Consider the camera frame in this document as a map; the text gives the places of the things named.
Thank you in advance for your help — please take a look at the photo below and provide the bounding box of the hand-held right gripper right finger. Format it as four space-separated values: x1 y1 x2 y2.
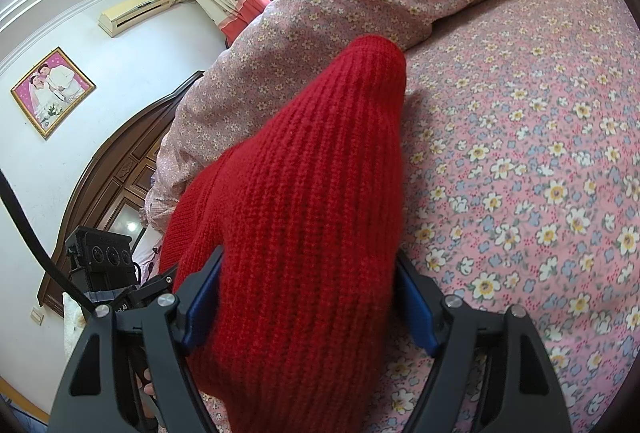
395 248 587 433

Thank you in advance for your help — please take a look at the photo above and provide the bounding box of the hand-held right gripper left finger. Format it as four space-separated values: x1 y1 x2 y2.
47 244 225 433

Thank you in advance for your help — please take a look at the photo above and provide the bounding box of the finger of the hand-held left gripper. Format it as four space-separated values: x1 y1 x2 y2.
131 262 180 311

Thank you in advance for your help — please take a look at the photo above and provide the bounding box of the red knitted sweater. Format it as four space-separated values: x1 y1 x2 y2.
159 34 408 433

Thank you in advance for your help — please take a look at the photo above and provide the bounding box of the person's left hand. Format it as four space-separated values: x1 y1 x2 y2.
136 364 160 420

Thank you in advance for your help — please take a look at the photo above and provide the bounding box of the pink checked pillow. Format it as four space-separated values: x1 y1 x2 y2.
137 163 176 274

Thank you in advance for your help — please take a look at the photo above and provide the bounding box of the brown wooden headboard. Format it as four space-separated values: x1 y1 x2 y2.
37 70 207 320

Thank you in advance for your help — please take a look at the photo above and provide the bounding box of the framed wedding photo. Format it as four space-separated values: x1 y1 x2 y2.
11 47 97 141

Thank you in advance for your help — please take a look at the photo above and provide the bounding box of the pink floral bed sheet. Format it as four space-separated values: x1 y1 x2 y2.
200 0 640 433

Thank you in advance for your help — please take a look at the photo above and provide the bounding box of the white air conditioner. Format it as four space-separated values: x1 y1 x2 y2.
97 0 184 38

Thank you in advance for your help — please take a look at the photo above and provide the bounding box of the black cable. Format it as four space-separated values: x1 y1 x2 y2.
0 170 99 315

